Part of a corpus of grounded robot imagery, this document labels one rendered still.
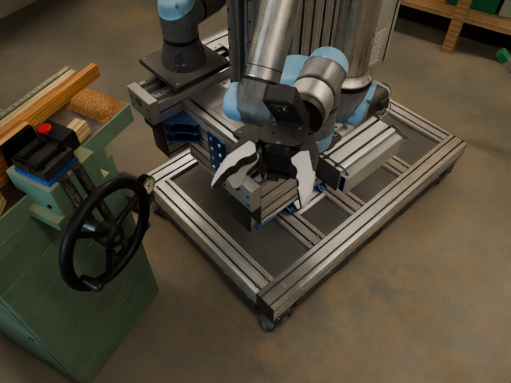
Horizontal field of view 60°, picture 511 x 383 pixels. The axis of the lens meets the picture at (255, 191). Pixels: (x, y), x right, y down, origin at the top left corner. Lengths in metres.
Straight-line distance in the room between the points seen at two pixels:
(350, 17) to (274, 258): 1.02
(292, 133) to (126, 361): 1.36
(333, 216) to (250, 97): 1.09
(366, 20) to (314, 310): 1.22
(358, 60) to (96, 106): 0.68
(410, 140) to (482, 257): 0.62
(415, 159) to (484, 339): 0.81
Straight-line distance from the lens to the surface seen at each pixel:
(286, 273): 1.68
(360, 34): 1.01
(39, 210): 1.14
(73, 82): 1.36
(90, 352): 1.71
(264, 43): 0.88
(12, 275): 1.23
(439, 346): 1.94
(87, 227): 1.13
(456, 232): 2.25
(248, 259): 1.71
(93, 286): 1.06
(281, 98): 0.60
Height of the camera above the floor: 1.68
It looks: 50 degrees down
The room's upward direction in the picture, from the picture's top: straight up
